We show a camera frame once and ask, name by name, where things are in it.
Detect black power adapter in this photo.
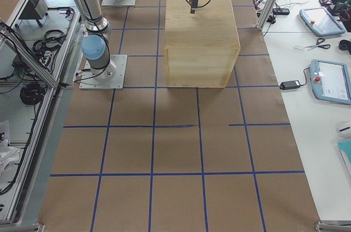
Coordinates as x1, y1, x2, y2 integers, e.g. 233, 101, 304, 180
279, 80, 301, 90

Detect lower blue teach pendant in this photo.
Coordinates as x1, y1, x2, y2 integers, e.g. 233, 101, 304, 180
310, 59, 350, 105

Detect wooden drawer cabinet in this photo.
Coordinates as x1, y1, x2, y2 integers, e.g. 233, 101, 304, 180
165, 0, 240, 88

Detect aluminium frame rail left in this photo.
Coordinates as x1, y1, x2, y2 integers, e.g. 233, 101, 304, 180
1, 15, 80, 225

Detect brown paper floor cover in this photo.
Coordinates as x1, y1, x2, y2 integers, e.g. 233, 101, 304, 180
38, 0, 319, 231

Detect teal notebook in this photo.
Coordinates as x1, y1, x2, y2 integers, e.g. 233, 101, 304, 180
337, 140, 351, 174

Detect grey control box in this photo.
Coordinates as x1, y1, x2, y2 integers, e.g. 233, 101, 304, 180
19, 0, 48, 27

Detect upper blue teach pendant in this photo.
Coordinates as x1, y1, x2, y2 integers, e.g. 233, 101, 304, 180
299, 7, 346, 37

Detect blue teach pendant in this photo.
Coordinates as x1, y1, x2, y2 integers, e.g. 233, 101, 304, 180
310, 59, 350, 105
299, 7, 346, 37

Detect black handled scissors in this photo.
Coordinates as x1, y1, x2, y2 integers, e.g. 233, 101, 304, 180
305, 38, 331, 50

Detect coiled black cable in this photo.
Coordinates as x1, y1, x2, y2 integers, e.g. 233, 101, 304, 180
20, 82, 45, 105

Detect white computer mouse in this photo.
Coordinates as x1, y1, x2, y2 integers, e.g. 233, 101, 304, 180
336, 121, 350, 138

